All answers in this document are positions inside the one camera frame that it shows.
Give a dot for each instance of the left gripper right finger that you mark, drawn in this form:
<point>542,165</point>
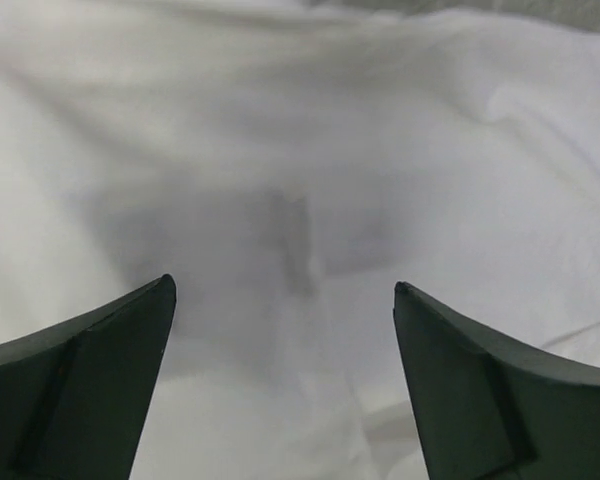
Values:
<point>488,406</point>

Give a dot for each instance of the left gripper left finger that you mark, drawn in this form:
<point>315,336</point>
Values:
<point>74,396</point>

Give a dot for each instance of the white t shirt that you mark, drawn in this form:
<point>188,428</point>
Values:
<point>288,167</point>

